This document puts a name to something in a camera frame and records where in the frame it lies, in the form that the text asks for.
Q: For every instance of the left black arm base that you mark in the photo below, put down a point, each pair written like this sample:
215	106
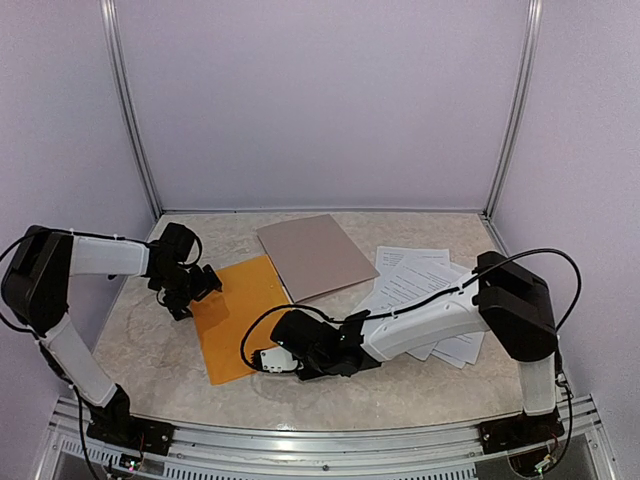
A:
130	432

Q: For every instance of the white printed sheet middle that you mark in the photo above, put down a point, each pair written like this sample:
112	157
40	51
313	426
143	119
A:
409	281

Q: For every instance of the white printed sheet dense text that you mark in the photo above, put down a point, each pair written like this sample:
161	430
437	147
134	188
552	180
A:
460	350

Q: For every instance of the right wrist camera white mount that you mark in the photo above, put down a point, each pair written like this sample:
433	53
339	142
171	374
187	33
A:
276	360

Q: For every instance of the aluminium frame post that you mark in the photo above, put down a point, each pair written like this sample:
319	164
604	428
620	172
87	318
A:
517	109
115	50

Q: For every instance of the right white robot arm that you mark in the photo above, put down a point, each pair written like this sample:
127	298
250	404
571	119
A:
498	295

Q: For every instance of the white printed sheet back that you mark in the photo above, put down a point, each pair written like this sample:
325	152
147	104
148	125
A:
388	257

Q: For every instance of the pink-brown file folder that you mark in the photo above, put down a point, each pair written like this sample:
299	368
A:
314	256

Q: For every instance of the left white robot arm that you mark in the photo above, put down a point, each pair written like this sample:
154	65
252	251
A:
36	284

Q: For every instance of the left aluminium frame post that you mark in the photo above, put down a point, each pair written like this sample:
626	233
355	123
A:
115	50

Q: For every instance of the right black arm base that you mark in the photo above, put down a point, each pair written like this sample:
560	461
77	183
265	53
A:
519	430

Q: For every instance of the orange folder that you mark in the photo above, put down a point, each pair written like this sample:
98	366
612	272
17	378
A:
249	289

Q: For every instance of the white printed sheet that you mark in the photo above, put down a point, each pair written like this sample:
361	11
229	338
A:
388	257
409	281

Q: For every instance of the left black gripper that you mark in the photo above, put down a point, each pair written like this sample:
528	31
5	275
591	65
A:
205	286

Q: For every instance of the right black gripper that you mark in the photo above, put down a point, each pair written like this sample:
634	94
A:
312	377

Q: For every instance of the right aluminium frame post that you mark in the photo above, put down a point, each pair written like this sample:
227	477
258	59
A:
517	109

